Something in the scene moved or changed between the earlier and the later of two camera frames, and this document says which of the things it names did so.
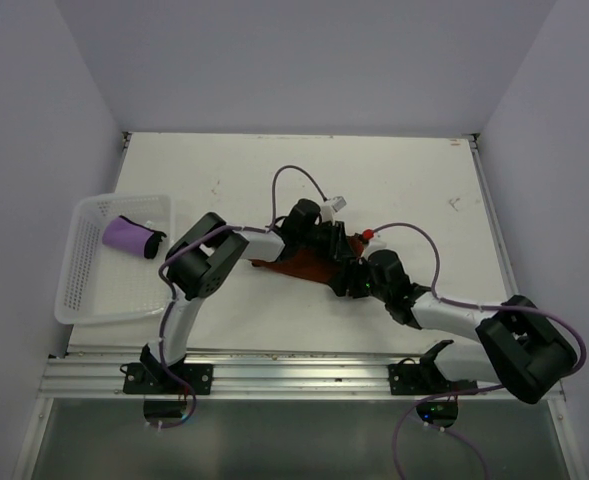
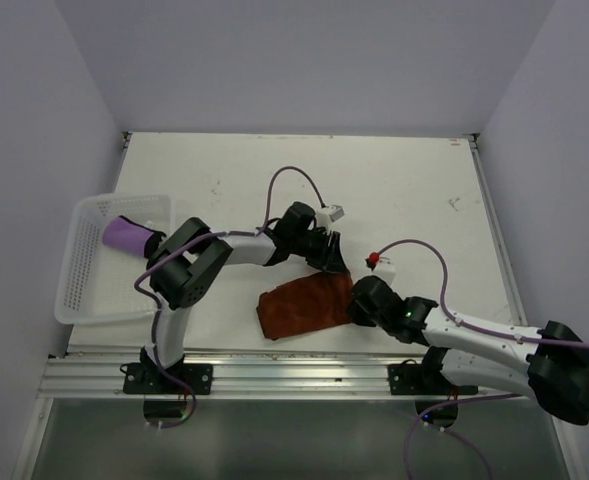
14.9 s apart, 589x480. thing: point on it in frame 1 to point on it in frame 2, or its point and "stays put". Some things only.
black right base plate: [408, 378] stays put
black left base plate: [153, 378] stays put
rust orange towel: [314, 264] to [310, 304]
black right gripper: [348, 275] to [356, 315]
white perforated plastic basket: [96, 281] stays put
